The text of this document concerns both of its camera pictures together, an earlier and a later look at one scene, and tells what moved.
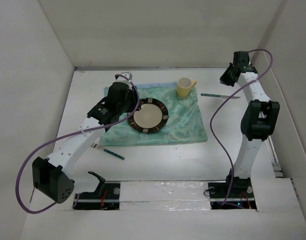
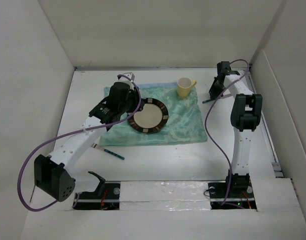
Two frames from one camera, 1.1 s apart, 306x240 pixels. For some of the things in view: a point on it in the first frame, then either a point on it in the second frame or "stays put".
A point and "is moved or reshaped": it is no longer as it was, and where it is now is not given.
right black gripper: x=223 y=79 to x=213 y=91
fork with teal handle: x=95 y=145 stays put
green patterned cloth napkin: x=185 y=123 stays put
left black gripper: x=132 y=94 stays put
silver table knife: x=218 y=96 is moved or reshaped
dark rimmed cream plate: x=152 y=117 stays put
